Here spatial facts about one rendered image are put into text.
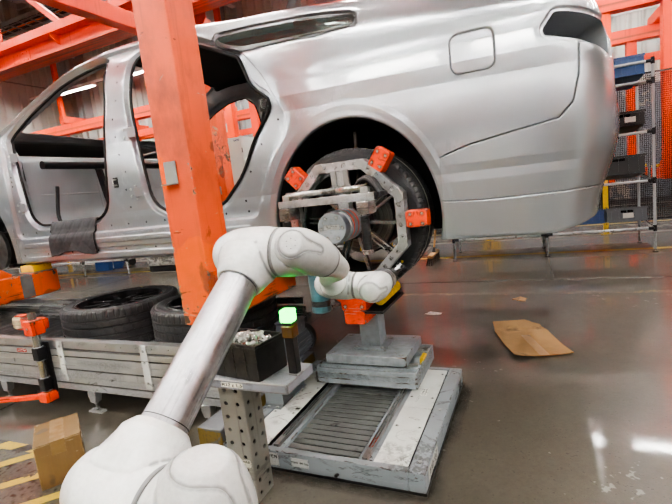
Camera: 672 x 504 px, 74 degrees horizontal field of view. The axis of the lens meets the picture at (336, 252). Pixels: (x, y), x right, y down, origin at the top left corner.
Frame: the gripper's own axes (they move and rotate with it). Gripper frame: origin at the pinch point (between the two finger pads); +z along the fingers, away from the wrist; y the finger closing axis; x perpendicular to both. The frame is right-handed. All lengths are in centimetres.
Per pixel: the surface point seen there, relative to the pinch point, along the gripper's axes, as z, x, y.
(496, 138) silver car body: 5, 5, 65
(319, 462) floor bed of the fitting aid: -57, -27, -54
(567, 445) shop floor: -18, -88, -2
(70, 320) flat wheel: -28, 115, -140
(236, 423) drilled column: -74, 2, -52
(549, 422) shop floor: -3, -84, -5
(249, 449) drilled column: -74, -7, -56
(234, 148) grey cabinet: 358, 315, -157
